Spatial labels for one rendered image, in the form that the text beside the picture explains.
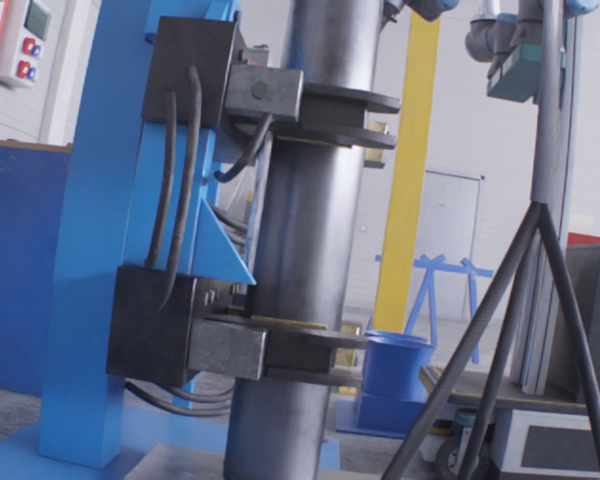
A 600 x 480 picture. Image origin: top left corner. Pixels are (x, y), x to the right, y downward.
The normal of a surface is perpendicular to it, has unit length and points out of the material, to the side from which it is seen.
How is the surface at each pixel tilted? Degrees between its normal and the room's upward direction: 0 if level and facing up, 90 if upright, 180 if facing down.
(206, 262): 90
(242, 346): 90
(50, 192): 90
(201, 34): 90
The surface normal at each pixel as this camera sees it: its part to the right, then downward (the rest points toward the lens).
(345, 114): -0.04, 0.00
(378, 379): -0.59, -0.08
